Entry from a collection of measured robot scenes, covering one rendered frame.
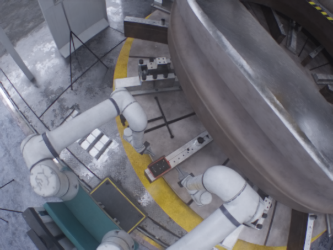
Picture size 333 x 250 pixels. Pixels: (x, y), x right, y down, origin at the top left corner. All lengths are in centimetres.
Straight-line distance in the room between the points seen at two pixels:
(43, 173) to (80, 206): 34
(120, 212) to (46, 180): 144
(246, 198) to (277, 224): 229
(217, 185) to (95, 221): 73
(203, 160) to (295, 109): 147
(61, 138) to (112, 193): 137
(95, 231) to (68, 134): 57
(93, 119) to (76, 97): 215
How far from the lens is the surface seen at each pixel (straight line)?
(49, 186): 91
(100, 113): 102
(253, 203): 73
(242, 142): 169
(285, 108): 120
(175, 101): 258
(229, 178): 68
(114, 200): 222
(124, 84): 252
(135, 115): 103
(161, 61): 228
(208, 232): 73
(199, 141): 191
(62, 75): 356
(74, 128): 100
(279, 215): 297
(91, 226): 113
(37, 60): 418
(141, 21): 317
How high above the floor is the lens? 252
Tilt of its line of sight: 67 degrees down
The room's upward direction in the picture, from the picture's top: 18 degrees clockwise
